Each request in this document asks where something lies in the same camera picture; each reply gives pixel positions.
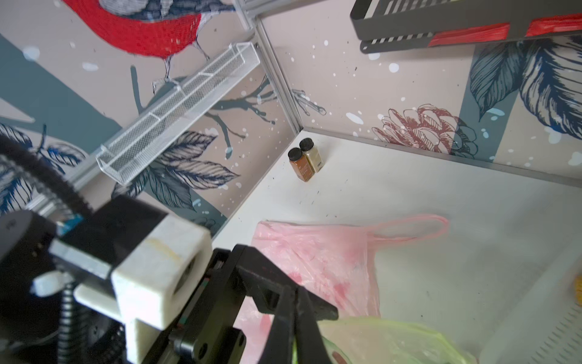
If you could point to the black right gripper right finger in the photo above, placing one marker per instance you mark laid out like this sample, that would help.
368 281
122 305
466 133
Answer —
310 348

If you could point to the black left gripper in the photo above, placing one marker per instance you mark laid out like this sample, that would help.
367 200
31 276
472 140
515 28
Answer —
204 331

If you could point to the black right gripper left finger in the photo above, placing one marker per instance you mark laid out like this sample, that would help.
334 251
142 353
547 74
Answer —
279 346

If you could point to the green avocado print plastic bag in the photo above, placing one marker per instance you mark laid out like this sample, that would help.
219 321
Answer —
369 339

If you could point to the pink plastic bag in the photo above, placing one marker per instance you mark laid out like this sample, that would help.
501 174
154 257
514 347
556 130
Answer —
335 262

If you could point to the brown spice jar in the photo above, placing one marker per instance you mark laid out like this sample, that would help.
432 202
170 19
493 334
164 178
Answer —
300 164

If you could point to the light spice jar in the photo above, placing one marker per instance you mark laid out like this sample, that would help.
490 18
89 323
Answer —
310 151

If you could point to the white perforated plastic basket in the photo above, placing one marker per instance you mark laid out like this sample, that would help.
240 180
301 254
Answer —
545 326

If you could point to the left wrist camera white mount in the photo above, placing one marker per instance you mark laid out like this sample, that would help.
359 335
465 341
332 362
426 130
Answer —
133 263

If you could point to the white wire mesh shelf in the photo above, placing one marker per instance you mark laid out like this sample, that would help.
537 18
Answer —
132 150

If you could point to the black wall shelf basket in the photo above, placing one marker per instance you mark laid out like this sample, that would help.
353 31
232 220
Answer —
390 26

